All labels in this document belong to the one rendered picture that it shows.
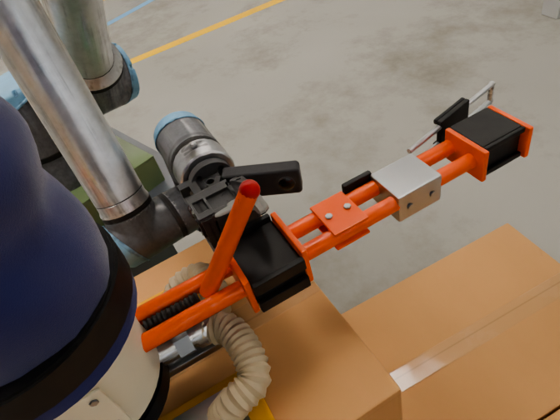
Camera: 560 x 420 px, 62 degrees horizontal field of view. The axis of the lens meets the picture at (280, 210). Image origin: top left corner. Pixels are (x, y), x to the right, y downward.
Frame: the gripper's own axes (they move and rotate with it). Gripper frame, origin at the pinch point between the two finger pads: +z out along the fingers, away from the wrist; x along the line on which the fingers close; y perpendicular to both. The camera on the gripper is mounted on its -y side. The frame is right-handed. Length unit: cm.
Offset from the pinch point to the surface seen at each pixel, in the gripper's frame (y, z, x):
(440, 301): -35, -9, -53
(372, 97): -121, -159, -108
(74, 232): 17.7, 3.5, 19.4
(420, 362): -22, 0, -53
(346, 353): -1.6, 9.3, -13.3
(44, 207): 18.3, 3.4, 22.8
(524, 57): -204, -130, -108
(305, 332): 1.3, 3.5, -13.3
